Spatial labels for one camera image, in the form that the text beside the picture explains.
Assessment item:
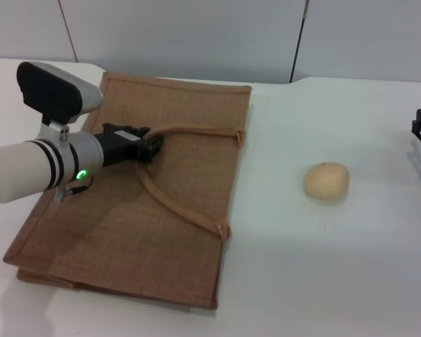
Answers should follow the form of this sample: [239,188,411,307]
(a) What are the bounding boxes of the brown jute handbag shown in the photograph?
[2,72,253,310]

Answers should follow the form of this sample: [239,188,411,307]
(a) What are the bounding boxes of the round egg yolk pastry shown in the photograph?
[304,161,351,203]

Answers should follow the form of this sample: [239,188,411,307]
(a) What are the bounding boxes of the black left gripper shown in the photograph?
[93,122,164,168]

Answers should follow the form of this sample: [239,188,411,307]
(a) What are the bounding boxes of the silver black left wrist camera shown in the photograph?
[16,61,105,148]

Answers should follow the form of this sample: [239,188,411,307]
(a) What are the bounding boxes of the dark vertical wall strip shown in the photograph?
[288,0,310,85]

